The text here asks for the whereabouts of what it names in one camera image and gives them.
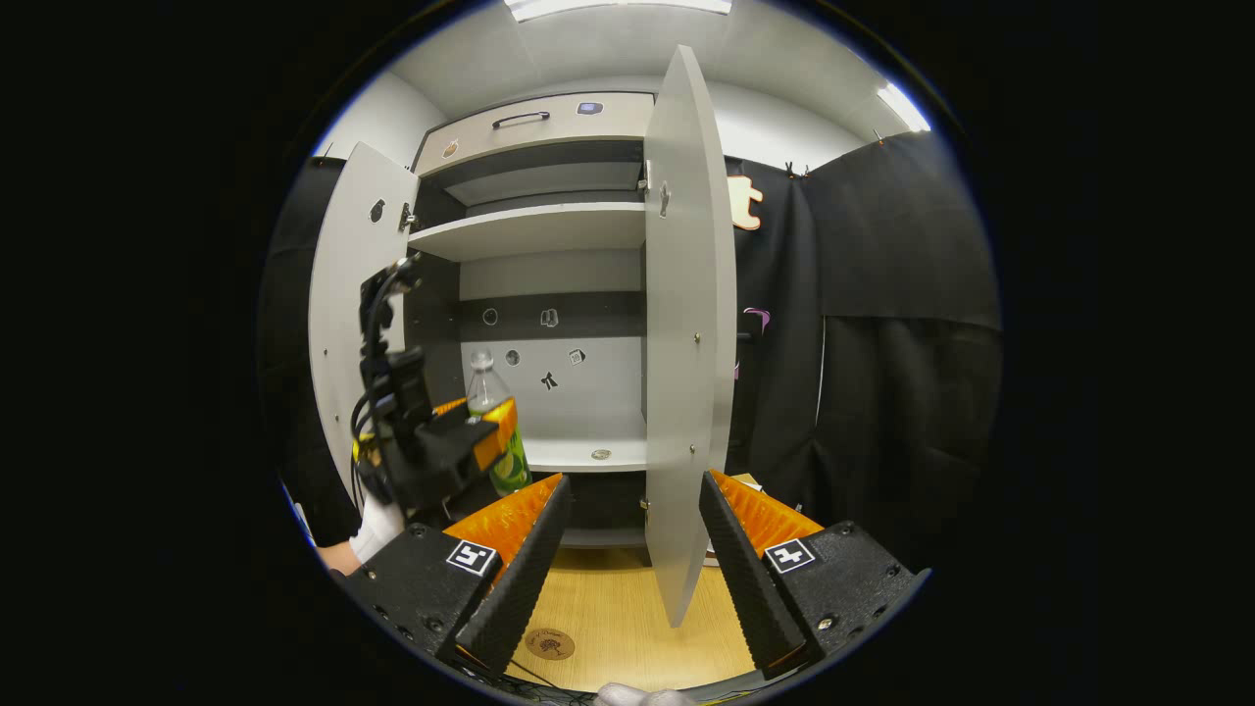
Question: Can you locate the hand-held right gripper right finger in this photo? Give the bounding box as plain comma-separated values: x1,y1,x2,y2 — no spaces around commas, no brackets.
698,469,932,681

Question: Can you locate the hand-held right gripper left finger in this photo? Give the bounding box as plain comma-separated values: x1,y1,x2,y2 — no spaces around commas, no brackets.
341,473,574,679

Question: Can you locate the green label plastic bottle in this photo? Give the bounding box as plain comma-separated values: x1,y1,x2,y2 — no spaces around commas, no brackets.
466,350,533,496

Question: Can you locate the white cabinet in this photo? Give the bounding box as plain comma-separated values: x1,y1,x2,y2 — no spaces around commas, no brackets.
407,91,656,550

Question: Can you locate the white cabinet door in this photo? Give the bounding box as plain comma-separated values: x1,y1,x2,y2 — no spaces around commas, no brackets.
642,44,738,629
309,142,423,511

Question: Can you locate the white cabinet shelf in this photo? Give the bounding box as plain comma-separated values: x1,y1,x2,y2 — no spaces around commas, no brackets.
407,201,648,263
520,436,648,474

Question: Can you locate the white cabinet drawer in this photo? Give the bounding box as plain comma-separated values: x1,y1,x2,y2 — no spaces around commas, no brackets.
414,91,656,178

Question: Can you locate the black backdrop cloth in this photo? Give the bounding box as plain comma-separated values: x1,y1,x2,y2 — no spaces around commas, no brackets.
257,130,1003,580

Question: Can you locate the ceiling light panel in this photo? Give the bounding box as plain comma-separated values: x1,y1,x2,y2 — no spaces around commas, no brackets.
505,0,733,23
876,81,931,134

